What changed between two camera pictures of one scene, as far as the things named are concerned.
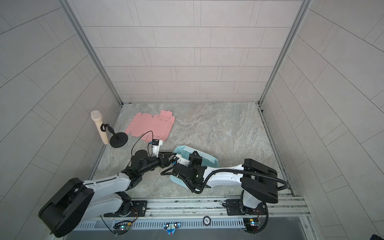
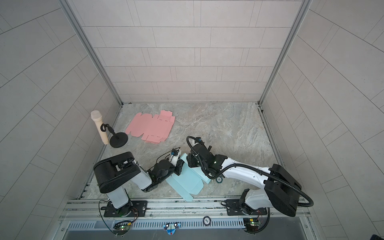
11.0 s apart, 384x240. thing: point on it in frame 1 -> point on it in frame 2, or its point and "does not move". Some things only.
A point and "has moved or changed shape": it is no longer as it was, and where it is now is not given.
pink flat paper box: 161,125 does not move
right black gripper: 193,158 -> 190,160
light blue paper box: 207,161 has moved or changed shape
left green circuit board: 122,227 does not move
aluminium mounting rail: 210,209 does not move
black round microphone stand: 117,140 does not move
